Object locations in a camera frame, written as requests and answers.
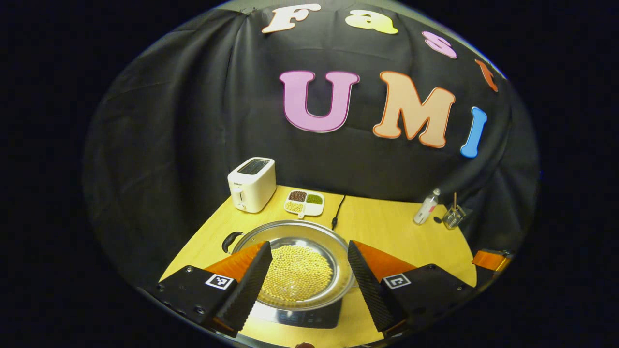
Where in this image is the white toaster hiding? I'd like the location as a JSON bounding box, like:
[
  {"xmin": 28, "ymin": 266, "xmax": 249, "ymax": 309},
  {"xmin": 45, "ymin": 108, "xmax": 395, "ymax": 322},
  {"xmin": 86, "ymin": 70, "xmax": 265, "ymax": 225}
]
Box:
[{"xmin": 227, "ymin": 157, "xmax": 277, "ymax": 214}]

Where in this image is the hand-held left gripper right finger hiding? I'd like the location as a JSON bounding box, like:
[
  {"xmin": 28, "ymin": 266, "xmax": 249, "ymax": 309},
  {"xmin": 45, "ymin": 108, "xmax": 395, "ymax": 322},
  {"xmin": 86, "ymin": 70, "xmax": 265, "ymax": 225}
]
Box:
[{"xmin": 347, "ymin": 240, "xmax": 477, "ymax": 339}]

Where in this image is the steel pot with black handles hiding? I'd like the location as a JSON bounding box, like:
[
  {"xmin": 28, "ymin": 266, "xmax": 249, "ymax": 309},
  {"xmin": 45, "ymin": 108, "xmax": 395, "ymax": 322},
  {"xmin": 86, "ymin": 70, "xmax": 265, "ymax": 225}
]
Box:
[{"xmin": 221, "ymin": 220, "xmax": 356, "ymax": 312}]

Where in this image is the white divided dish with beans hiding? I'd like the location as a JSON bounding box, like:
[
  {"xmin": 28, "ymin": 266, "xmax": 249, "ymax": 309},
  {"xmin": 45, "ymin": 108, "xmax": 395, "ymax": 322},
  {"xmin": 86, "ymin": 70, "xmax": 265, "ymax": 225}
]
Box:
[{"xmin": 284, "ymin": 189, "xmax": 325, "ymax": 219}]

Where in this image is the black induction cooktop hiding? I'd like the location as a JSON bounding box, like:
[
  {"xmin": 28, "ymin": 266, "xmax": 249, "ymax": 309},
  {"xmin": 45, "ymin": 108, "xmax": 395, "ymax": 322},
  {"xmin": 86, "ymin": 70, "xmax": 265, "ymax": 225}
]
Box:
[{"xmin": 251, "ymin": 300, "xmax": 344, "ymax": 329}]

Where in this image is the clear bottle with pink label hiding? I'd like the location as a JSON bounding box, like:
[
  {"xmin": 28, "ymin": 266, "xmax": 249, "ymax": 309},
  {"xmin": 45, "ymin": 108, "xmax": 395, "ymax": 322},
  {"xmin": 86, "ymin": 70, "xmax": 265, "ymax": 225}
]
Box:
[{"xmin": 413, "ymin": 188, "xmax": 441, "ymax": 226}]

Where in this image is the black power cable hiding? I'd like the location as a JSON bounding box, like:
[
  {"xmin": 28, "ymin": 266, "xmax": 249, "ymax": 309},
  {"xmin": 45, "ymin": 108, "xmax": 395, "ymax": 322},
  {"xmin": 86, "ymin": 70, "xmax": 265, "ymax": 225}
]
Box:
[{"xmin": 332, "ymin": 195, "xmax": 346, "ymax": 231}]

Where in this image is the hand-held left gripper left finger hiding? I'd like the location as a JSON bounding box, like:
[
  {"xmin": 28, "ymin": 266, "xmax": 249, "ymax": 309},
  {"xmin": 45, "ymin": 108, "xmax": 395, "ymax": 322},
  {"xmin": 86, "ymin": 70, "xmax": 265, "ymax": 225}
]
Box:
[{"xmin": 145, "ymin": 241, "xmax": 274, "ymax": 338}]

